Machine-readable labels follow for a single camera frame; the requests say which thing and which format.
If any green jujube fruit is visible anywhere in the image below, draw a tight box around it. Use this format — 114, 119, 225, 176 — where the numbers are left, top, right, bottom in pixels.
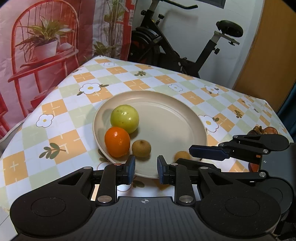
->
110, 104, 139, 134

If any black exercise bike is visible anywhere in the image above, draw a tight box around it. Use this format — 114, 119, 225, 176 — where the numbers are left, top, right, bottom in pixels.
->
127, 0, 244, 78

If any beige round plate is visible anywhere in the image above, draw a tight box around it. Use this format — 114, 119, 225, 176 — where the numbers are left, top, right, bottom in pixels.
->
92, 90, 207, 179

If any orange tangerine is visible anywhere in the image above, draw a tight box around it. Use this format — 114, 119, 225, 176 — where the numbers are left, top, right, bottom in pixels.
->
104, 126, 130, 158

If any teal curtain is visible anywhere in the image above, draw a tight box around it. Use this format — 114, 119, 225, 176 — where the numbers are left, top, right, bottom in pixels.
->
277, 83, 296, 141

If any wooden door panel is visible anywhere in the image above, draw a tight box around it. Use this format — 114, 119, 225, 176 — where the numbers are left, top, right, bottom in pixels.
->
234, 1, 295, 111

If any purple mangosteen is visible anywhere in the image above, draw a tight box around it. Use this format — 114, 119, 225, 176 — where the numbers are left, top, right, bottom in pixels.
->
247, 126, 278, 135

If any red printed backdrop cloth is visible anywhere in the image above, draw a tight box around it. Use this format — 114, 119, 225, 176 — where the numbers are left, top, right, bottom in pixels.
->
1, 0, 136, 137

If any large red apple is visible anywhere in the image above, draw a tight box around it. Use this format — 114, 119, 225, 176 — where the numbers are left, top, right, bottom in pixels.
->
248, 163, 260, 172

